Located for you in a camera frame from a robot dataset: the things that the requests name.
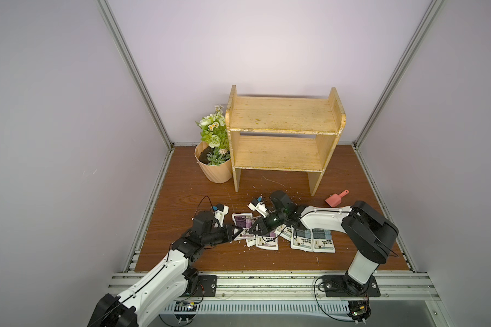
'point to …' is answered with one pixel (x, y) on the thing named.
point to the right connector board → (359, 310)
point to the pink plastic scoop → (335, 199)
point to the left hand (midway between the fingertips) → (244, 231)
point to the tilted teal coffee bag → (284, 231)
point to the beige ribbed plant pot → (215, 174)
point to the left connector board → (185, 306)
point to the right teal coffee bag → (322, 241)
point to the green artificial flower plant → (214, 132)
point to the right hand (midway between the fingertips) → (247, 227)
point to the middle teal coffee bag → (301, 239)
